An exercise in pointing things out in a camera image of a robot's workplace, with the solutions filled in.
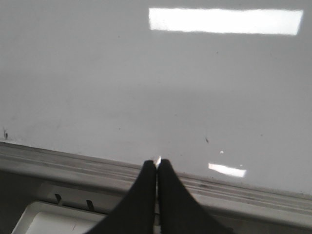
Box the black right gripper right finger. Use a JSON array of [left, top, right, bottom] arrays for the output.
[[157, 159, 233, 234]]

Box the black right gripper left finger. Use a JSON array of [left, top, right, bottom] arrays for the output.
[[90, 160, 156, 234]]

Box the white whiteboard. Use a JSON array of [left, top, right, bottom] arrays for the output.
[[0, 0, 312, 195]]

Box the white plastic appliance housing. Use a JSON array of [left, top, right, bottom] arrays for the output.
[[0, 171, 312, 234]]

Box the grey aluminium whiteboard frame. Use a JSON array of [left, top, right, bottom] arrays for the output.
[[0, 142, 312, 228]]

